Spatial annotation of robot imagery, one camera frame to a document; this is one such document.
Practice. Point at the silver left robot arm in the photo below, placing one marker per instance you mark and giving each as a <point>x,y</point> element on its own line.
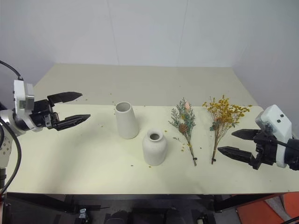
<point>9,126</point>

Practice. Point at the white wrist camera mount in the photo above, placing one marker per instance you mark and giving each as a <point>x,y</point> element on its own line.
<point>275,126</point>
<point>21,98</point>

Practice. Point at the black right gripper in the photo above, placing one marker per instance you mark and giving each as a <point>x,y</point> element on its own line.
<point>266,149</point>

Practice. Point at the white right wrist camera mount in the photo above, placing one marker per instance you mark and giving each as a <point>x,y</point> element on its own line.
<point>275,126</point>

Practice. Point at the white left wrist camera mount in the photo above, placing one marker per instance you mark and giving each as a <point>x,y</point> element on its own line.
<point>21,98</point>

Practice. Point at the short white bottle vase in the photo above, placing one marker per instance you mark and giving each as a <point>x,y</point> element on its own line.
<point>154,149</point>

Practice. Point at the green dried flower bouquet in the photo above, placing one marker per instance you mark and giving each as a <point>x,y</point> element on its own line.
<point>184,126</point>

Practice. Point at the black table frame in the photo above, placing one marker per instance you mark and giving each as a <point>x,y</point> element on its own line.
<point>144,200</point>

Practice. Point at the dark rounded robot foot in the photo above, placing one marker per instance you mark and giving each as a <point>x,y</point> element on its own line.
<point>116,218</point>

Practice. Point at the yellow dried flower bouquet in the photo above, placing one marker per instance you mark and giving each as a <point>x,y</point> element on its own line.
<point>222,116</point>

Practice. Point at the cream table mat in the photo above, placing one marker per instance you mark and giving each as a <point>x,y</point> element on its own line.
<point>140,144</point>

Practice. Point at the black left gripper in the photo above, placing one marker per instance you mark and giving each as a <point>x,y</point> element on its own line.
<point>40,114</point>

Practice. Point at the orange box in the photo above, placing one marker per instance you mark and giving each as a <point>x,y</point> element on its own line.
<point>268,210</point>

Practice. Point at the tall white tapered vase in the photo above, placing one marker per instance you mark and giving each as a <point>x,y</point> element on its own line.
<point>126,121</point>

